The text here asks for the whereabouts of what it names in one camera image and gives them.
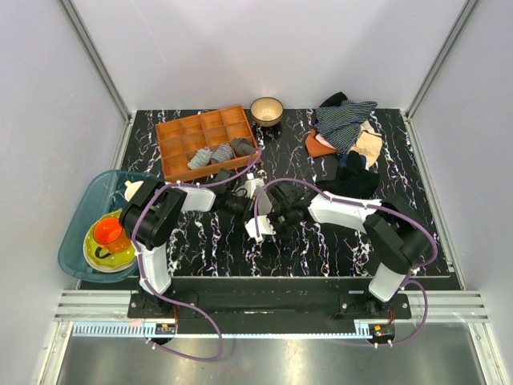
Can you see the orange compartment tray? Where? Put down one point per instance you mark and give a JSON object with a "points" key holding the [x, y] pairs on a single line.
{"points": [[179, 140]]}

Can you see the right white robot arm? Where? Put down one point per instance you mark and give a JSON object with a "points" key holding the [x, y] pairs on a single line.
{"points": [[402, 240]]}

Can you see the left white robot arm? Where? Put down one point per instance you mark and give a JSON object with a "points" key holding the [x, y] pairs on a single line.
{"points": [[151, 214]]}

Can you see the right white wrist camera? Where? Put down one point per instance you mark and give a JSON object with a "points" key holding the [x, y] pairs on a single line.
{"points": [[259, 227]]}

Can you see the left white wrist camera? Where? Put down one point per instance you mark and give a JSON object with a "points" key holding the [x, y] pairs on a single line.
{"points": [[252, 185]]}

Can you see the black underwear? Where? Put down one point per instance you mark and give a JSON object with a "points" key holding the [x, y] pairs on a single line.
{"points": [[352, 178]]}

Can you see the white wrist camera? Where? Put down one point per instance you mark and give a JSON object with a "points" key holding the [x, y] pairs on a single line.
{"points": [[259, 227], [252, 185]]}

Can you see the beige bowl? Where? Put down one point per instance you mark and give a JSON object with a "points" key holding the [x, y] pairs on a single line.
{"points": [[267, 111]]}

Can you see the orange cloth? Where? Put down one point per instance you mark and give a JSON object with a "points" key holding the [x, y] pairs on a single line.
{"points": [[315, 148]]}

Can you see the striped rolled underwear left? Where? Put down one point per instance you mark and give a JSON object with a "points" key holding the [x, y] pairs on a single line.
{"points": [[201, 159]]}

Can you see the striped rolled underwear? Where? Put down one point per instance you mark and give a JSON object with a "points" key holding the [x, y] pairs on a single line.
{"points": [[201, 159], [222, 154]]}

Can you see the striped rolled underwear middle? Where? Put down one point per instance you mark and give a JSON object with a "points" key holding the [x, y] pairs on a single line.
{"points": [[222, 154]]}

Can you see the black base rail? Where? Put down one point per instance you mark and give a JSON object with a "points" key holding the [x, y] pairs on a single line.
{"points": [[267, 306]]}

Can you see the yellow-green dotted plate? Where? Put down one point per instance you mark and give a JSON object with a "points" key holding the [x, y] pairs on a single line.
{"points": [[112, 264]]}

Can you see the blue plastic tub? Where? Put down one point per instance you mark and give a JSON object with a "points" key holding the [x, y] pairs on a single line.
{"points": [[105, 195]]}

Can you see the orange cup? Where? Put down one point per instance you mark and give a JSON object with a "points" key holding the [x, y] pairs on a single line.
{"points": [[110, 237]]}

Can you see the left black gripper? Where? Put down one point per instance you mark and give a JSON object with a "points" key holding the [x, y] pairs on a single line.
{"points": [[248, 204]]}

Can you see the dark grey rolled underwear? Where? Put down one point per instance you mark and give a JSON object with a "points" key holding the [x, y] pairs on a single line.
{"points": [[242, 147]]}

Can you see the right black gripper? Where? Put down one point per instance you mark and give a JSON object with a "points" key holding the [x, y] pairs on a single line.
{"points": [[271, 216]]}

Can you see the beige underwear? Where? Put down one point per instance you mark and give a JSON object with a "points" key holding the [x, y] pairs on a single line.
{"points": [[368, 144]]}

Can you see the cream mug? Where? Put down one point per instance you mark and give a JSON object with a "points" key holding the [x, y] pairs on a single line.
{"points": [[131, 189]]}

